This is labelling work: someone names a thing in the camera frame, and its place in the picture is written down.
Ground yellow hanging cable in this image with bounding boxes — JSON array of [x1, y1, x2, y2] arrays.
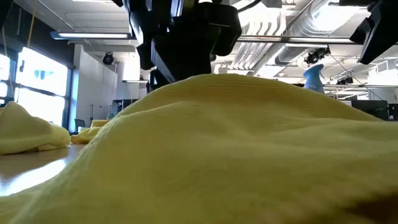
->
[[27, 0, 38, 47], [0, 27, 8, 57]]

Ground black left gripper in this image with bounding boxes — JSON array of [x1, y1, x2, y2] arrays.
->
[[124, 0, 216, 92]]

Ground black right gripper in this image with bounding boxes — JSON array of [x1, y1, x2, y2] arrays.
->
[[349, 0, 398, 65]]

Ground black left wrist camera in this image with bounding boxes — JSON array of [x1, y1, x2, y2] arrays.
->
[[198, 2, 243, 57]]

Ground black monitor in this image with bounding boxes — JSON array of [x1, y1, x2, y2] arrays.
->
[[111, 98, 140, 116], [351, 99, 389, 121]]

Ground grey office chair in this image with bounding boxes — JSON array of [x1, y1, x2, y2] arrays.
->
[[73, 118, 86, 133]]

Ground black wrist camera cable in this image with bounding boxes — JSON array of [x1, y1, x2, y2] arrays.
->
[[236, 0, 262, 14]]

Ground black ceiling spotlight cluster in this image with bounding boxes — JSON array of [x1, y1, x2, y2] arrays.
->
[[303, 46, 331, 65]]

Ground long linear ceiling light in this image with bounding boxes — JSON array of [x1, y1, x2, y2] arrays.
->
[[49, 30, 355, 44]]

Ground light blue spray bottle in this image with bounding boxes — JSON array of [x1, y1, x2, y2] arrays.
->
[[303, 63, 326, 94]]

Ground large bright window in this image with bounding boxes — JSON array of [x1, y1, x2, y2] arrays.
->
[[0, 46, 74, 131]]

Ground silver round ventilation duct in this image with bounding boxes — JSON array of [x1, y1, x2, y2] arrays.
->
[[275, 0, 371, 65]]

